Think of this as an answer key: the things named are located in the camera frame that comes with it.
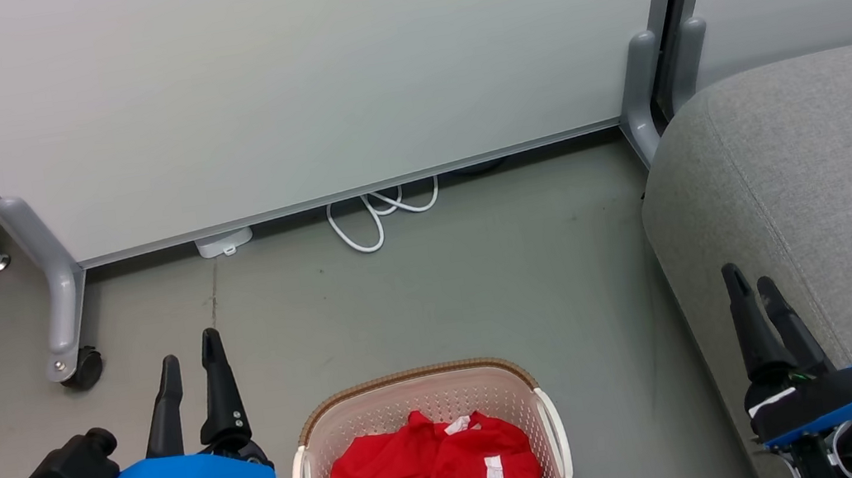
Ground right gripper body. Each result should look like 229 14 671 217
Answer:
743 357 842 407

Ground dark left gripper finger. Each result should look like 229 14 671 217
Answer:
132 353 195 463
184 324 254 452

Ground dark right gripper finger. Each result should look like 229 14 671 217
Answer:
719 256 798 390
756 267 836 383

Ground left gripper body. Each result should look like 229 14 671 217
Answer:
203 433 273 476

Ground grey fabric sofa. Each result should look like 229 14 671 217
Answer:
622 41 852 478

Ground black caster wheel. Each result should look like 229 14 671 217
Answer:
57 343 108 395

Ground small white adapter box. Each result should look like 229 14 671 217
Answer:
193 226 257 262

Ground cream plastic laundry basket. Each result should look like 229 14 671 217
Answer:
277 347 576 478

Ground looped white floor cable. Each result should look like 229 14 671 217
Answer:
323 176 449 259

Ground wide white partition grey frame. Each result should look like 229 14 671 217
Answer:
0 0 741 392

